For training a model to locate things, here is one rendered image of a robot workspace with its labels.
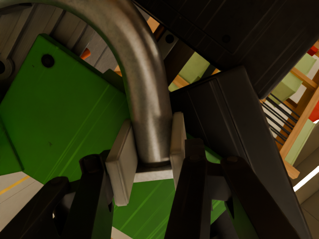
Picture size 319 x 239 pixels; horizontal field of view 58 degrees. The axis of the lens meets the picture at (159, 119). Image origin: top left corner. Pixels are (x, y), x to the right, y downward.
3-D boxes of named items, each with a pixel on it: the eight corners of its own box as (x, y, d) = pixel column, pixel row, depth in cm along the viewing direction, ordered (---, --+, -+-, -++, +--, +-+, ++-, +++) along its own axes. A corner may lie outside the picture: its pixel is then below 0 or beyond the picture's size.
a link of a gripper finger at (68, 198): (107, 216, 15) (51, 222, 15) (123, 167, 19) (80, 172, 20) (100, 191, 14) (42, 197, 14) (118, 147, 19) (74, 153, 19)
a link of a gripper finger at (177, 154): (169, 153, 15) (183, 151, 15) (173, 112, 22) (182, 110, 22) (176, 201, 16) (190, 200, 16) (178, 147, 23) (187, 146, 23)
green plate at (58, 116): (24, 115, 32) (173, 210, 36) (-26, 146, 25) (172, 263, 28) (74, 28, 29) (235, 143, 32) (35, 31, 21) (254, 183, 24)
